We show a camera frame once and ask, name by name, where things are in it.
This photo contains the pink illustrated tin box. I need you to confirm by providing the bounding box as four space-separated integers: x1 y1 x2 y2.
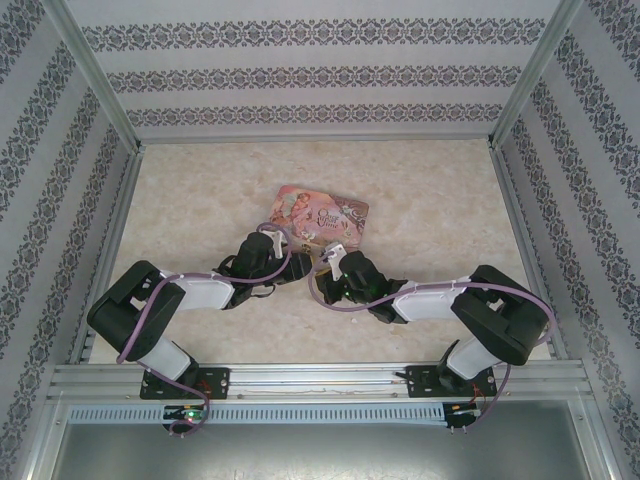
266 184 372 253

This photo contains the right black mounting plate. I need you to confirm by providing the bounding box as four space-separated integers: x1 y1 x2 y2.
395 364 499 400

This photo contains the black mounting plate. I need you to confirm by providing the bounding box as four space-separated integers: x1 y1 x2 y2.
139 366 232 402
395 364 499 400

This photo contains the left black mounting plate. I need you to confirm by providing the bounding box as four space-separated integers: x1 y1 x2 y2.
139 366 232 402

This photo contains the circuit board with green light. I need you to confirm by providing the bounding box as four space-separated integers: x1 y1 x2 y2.
161 405 209 427

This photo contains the grey metal sheet panel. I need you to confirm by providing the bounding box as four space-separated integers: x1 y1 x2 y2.
29 399 614 480

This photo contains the circuit board with black connectors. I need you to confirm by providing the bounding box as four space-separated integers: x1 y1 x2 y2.
443 401 482 433

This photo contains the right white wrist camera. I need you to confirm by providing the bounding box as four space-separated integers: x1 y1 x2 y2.
323 243 350 282

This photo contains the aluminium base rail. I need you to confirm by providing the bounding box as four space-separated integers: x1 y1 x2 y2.
47 360 593 402

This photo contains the grey slotted cable duct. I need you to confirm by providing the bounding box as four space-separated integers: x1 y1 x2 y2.
66 402 447 427

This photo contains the aluminium side rail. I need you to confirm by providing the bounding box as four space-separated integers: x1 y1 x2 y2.
68 144 147 365
487 141 570 360

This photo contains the aluminium frame post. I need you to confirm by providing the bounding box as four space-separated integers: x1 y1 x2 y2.
486 0 586 147
39 0 147 154

